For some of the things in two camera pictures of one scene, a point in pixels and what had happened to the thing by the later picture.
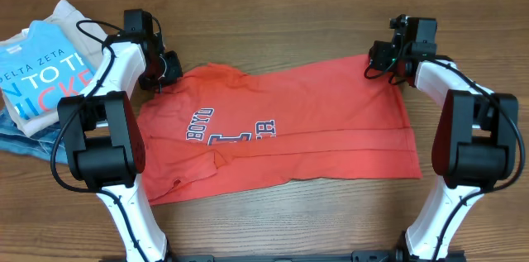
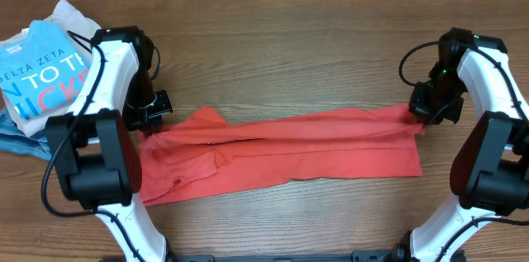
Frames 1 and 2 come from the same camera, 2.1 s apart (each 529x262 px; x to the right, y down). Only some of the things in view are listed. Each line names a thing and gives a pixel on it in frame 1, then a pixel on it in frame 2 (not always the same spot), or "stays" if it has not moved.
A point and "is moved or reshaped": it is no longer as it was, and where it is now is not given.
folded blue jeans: (41, 144) stays
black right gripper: (376, 55) to (418, 107)
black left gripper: (175, 70) to (155, 117)
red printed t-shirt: (222, 128) is moved or reshaped
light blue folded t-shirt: (40, 67) stays
